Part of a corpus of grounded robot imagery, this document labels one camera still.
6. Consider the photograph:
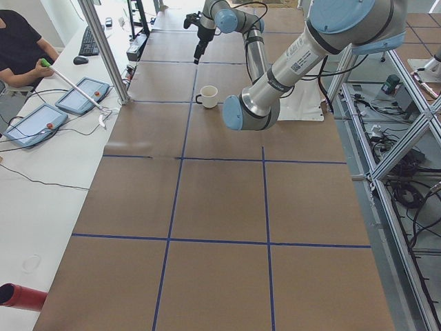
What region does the blue teach pendant near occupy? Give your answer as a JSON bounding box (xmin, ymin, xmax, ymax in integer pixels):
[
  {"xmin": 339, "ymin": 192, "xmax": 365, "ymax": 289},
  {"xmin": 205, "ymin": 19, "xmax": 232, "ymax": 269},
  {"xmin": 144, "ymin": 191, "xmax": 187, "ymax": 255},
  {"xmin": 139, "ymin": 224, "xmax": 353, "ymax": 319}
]
[{"xmin": 3, "ymin": 103, "xmax": 68, "ymax": 148}]

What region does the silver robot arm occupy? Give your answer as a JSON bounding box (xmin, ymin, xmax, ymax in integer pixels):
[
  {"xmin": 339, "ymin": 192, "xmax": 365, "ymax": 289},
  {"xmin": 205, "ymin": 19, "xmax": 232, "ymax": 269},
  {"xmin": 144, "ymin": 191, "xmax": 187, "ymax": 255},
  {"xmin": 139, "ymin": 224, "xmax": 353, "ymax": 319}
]
[{"xmin": 183, "ymin": 1, "xmax": 408, "ymax": 130}]

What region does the black computer mouse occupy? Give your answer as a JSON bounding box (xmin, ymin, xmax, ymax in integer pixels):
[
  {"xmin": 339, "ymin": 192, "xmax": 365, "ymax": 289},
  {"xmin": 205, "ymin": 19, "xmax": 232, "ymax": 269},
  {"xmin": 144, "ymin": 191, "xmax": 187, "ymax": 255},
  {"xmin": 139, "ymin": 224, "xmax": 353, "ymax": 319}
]
[{"xmin": 73, "ymin": 56, "xmax": 89, "ymax": 66}]

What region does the aluminium frame post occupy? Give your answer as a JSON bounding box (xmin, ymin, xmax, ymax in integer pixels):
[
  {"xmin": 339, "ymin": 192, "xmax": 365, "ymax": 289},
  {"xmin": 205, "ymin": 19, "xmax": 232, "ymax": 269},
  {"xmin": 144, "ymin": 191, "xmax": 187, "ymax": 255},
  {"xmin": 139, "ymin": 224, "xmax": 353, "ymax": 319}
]
[{"xmin": 78, "ymin": 0, "xmax": 130, "ymax": 105}]

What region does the red cylinder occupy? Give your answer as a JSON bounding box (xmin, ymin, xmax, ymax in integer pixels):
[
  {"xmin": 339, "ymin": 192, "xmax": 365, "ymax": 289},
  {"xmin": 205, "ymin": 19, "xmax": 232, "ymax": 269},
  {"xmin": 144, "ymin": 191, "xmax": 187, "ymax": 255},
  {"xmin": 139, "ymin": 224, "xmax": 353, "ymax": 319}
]
[{"xmin": 1, "ymin": 283, "xmax": 48, "ymax": 312}]

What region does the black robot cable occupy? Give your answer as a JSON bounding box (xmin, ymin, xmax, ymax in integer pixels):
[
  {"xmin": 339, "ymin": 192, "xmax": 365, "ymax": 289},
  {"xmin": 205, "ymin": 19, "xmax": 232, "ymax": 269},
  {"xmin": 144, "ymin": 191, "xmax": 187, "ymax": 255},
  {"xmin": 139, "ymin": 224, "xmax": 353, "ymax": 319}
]
[{"xmin": 213, "ymin": 1, "xmax": 366, "ymax": 80}]

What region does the reacher grabber stick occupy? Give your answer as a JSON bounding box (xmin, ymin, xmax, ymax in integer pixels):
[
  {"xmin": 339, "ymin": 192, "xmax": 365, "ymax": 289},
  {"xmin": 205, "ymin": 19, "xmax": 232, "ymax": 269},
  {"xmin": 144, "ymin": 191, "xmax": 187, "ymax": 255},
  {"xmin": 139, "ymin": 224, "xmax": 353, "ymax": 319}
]
[{"xmin": 40, "ymin": 58, "xmax": 112, "ymax": 130}]

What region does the white mug black handle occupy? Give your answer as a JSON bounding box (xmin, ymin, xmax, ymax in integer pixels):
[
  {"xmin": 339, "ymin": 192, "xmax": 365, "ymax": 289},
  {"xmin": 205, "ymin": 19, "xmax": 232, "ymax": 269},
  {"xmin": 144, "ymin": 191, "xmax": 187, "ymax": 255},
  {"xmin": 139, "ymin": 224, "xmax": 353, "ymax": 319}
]
[{"xmin": 195, "ymin": 86, "xmax": 218, "ymax": 108}]

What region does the white pedestal column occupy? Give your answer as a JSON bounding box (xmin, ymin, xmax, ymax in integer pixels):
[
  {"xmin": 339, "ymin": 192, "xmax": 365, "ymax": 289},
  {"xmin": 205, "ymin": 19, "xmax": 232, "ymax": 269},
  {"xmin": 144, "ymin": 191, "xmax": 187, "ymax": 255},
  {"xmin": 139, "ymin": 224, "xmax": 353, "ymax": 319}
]
[{"xmin": 278, "ymin": 80, "xmax": 324, "ymax": 121}]

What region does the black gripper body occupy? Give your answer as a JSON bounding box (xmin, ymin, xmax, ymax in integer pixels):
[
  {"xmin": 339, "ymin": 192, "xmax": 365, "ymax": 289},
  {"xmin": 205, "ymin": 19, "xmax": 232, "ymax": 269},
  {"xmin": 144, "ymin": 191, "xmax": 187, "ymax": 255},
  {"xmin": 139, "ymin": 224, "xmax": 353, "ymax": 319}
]
[{"xmin": 197, "ymin": 25, "xmax": 216, "ymax": 45}]

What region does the person in black shirt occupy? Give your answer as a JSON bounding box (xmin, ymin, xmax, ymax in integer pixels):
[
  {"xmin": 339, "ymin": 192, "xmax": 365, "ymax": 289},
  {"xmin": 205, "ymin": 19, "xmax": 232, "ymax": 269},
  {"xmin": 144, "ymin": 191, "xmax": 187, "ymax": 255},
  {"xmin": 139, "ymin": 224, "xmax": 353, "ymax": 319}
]
[{"xmin": 1, "ymin": 10, "xmax": 59, "ymax": 88}]

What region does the blue teach pendant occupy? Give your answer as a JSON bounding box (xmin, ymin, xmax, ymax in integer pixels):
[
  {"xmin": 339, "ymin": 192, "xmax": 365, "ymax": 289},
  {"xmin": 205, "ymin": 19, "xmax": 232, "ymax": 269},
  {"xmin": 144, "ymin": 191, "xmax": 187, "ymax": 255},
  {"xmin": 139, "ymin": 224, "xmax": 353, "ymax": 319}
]
[
  {"xmin": 54, "ymin": 77, "xmax": 111, "ymax": 117},
  {"xmin": 3, "ymin": 103, "xmax": 68, "ymax": 148}
]

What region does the blue teach pendant far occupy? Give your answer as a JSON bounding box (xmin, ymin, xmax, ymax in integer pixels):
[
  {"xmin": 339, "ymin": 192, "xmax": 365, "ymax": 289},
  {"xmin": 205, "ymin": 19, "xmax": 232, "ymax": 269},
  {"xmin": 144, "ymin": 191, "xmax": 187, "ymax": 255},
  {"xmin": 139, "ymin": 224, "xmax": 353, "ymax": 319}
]
[{"xmin": 54, "ymin": 77, "xmax": 111, "ymax": 117}]

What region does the person's hand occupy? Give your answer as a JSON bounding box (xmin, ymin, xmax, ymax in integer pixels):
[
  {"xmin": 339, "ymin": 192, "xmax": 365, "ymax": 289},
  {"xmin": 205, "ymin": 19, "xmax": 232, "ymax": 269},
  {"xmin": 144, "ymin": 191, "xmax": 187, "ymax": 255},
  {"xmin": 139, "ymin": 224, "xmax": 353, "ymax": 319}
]
[{"xmin": 34, "ymin": 61, "xmax": 54, "ymax": 78}]

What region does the black keyboard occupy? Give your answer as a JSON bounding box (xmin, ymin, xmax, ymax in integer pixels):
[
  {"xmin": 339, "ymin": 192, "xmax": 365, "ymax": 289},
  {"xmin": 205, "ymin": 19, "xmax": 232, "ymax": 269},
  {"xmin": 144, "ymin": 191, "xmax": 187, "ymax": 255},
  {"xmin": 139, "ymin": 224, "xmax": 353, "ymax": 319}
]
[{"xmin": 79, "ymin": 26, "xmax": 99, "ymax": 57}]

